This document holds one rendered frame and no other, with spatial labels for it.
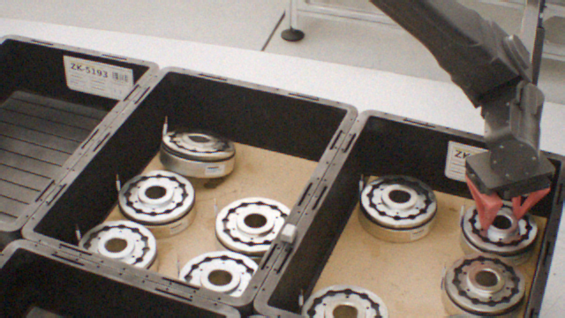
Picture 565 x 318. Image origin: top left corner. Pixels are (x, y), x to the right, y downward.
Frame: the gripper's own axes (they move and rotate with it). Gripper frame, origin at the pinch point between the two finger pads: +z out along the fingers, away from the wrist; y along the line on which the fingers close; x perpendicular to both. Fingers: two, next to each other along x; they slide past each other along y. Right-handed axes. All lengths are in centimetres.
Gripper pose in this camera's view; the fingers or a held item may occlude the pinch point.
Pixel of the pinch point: (500, 217)
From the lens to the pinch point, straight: 120.2
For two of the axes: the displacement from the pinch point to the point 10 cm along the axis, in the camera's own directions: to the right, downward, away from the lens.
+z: 0.2, 7.8, 6.3
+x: -3.3, -5.9, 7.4
